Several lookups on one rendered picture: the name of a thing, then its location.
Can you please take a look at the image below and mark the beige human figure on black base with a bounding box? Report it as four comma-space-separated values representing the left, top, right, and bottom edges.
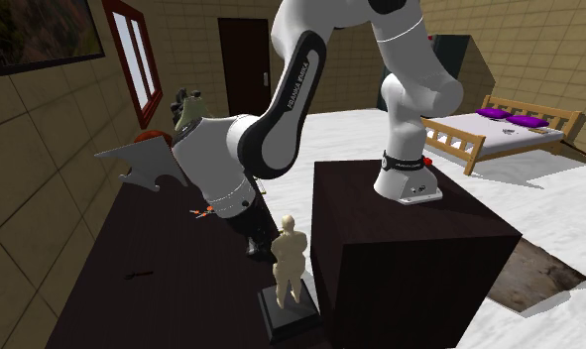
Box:
257, 213, 323, 345

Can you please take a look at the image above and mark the dark wooden table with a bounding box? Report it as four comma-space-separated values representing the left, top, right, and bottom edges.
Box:
45, 140, 333, 349

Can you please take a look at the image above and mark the olive green figure with black top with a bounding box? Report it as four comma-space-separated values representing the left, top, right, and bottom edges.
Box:
170, 88, 212, 135

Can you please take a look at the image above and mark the orange round ball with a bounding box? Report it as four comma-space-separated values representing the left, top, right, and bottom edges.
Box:
133, 129, 174, 148

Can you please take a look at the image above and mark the dark robot stand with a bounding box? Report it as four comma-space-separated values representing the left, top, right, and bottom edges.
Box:
309, 159, 524, 349

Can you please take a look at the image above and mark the dark brown door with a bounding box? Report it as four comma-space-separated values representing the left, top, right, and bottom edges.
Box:
217, 17, 274, 118

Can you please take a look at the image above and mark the red framed window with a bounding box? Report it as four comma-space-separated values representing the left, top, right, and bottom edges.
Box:
101, 0, 165, 130

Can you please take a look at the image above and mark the dark tall cabinet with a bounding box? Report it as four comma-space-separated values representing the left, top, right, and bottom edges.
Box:
376, 34, 472, 113

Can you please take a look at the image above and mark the wooden bed with purple pillows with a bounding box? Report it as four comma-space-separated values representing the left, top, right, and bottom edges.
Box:
419, 94, 584, 176

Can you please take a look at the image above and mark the small orange-handled tool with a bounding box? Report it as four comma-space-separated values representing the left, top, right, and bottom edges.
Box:
188, 204, 215, 221

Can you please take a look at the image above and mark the dark framed wall picture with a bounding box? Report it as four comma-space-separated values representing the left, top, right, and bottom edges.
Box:
0, 0, 106, 77

